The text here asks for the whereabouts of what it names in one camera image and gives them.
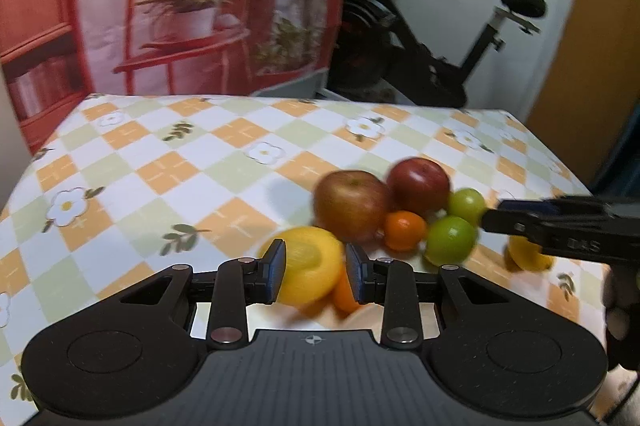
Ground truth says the large orange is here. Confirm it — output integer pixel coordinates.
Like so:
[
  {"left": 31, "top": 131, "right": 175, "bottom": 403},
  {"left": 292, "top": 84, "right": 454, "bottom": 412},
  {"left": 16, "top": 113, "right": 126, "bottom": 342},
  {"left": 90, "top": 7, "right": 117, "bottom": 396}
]
[{"left": 330, "top": 273, "right": 361, "bottom": 313}]

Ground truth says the yellow lemon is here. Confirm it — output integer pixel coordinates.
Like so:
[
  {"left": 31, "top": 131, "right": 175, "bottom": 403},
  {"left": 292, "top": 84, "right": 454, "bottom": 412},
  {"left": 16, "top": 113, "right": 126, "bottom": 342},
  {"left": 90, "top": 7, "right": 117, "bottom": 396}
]
[
  {"left": 260, "top": 226, "right": 346, "bottom": 307},
  {"left": 505, "top": 236, "right": 555, "bottom": 272}
]

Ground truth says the small mandarin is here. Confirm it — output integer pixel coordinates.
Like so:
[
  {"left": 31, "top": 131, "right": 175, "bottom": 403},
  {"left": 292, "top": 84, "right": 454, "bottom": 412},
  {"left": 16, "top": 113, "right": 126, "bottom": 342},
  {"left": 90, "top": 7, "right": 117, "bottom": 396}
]
[{"left": 383, "top": 211, "right": 427, "bottom": 252}]

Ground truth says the black exercise bike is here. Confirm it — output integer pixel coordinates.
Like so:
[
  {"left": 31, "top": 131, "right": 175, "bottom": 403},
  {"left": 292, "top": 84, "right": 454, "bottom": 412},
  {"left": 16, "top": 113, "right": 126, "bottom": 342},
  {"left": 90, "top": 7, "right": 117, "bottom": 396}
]
[{"left": 327, "top": 0, "right": 548, "bottom": 109}]

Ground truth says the bright red apple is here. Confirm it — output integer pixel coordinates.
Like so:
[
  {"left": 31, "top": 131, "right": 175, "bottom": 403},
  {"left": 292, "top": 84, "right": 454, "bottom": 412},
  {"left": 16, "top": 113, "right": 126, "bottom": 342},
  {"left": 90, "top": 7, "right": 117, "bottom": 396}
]
[{"left": 387, "top": 158, "right": 451, "bottom": 217}]

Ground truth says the brownish red apple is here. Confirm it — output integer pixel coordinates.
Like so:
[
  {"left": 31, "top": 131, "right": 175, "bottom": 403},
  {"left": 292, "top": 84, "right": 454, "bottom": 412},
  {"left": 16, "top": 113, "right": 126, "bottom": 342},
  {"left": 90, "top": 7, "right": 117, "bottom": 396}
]
[{"left": 314, "top": 170, "right": 392, "bottom": 243}]

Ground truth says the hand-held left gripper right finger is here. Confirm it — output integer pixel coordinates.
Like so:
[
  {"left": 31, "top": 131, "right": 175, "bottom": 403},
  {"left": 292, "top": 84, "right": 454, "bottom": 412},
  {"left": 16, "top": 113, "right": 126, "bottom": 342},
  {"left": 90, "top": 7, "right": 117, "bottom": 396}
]
[{"left": 346, "top": 243, "right": 516, "bottom": 349}]

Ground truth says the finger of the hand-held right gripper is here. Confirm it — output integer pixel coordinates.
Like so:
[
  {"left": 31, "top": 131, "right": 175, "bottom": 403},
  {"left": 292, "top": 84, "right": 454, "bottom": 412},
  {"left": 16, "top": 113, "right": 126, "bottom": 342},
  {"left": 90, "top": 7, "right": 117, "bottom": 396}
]
[
  {"left": 499, "top": 197, "right": 617, "bottom": 218},
  {"left": 480, "top": 210, "right": 552, "bottom": 248}
]

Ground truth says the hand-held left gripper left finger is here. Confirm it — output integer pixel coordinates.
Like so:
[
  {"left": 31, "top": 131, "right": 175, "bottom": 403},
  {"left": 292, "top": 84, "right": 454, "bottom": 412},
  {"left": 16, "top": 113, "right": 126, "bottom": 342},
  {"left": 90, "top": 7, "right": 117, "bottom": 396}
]
[{"left": 117, "top": 240, "right": 287, "bottom": 349}]

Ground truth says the checked floral tablecloth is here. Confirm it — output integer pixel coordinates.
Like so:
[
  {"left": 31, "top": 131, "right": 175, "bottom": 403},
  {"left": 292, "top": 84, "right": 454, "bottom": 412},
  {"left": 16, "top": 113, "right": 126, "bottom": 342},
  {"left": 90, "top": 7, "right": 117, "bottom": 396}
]
[{"left": 0, "top": 93, "right": 608, "bottom": 412}]

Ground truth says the orange-brown door panel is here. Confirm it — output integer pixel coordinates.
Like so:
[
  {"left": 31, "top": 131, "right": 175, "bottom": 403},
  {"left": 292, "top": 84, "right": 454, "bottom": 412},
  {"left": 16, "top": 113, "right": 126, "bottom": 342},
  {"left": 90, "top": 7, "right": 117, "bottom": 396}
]
[{"left": 525, "top": 0, "right": 640, "bottom": 167}]

